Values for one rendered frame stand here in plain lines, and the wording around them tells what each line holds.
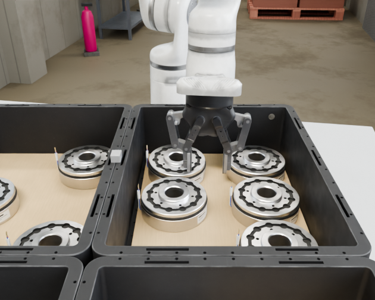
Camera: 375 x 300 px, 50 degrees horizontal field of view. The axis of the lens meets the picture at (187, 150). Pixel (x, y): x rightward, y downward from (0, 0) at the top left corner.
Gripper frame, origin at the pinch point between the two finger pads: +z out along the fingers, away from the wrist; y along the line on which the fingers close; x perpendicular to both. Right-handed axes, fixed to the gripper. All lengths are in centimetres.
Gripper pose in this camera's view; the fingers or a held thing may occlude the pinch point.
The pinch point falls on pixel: (206, 162)
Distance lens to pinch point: 68.3
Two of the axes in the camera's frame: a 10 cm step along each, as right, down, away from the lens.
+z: -0.1, 9.0, 4.3
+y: -10.0, -0.5, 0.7
